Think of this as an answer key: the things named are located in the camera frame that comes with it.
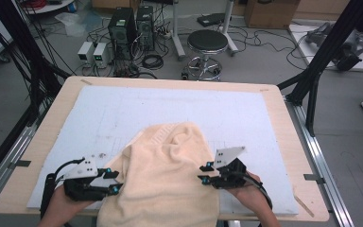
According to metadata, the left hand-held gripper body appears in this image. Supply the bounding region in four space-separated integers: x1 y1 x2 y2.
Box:
63 157 114 202

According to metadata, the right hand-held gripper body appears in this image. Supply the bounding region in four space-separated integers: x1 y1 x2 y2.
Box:
213 146 249 190

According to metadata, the peach towel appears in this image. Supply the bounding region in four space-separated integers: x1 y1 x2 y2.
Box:
96 122 220 227

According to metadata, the person's right hand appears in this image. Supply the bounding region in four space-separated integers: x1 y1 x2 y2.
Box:
226 171 273 217

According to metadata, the person's left hand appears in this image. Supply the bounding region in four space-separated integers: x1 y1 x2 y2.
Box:
37 185 93 227

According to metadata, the wooden table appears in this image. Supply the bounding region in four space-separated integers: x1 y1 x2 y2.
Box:
0 75 330 222

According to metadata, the white foam mat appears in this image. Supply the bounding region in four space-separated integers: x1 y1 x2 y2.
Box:
26 85 300 216

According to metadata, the white power supply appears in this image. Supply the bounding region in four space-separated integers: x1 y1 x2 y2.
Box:
77 41 95 65
93 42 112 69

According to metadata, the black round stool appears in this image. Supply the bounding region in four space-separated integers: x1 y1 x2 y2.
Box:
181 28 230 82

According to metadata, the white stand leg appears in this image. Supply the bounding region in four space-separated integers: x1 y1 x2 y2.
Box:
170 0 187 61
218 0 240 56

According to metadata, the large black computer tower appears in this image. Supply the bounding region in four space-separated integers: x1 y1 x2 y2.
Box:
107 7 138 61

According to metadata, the clear plastic bag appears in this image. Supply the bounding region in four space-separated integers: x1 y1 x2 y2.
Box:
54 10 103 38

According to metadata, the flat black device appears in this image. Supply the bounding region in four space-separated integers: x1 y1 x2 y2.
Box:
197 12 226 27

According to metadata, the slim black computer tower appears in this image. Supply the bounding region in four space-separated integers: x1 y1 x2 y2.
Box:
135 5 156 52

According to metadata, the white floor board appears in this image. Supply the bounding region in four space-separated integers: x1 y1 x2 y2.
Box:
287 23 363 73

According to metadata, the cardboard box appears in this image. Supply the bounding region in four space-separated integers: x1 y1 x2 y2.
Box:
244 0 301 30

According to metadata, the white round table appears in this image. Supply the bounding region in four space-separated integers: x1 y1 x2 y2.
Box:
18 0 77 15

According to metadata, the grey machine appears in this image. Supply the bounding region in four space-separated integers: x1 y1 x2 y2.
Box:
305 21 363 72

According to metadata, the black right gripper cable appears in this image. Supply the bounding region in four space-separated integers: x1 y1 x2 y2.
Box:
239 171 273 211

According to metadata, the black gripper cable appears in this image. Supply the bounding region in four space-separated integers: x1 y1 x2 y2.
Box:
40 157 86 220
239 171 273 211

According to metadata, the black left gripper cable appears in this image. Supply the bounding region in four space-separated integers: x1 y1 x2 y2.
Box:
40 157 86 220

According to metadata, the aluminium rail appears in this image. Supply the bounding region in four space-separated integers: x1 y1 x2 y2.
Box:
285 96 355 227
0 124 37 216

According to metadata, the coiled black cable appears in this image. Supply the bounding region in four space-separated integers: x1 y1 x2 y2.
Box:
141 54 164 70

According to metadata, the black frame post with cables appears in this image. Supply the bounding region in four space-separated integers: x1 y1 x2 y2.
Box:
0 0 72 127

